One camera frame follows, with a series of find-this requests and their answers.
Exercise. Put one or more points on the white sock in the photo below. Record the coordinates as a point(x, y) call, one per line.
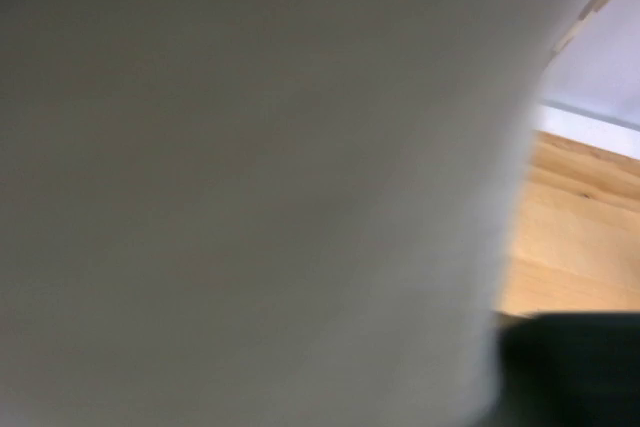
point(260, 212)

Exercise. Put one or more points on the wooden hanger rack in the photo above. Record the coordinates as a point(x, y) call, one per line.
point(576, 245)

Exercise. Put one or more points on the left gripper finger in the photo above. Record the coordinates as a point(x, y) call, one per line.
point(568, 369)

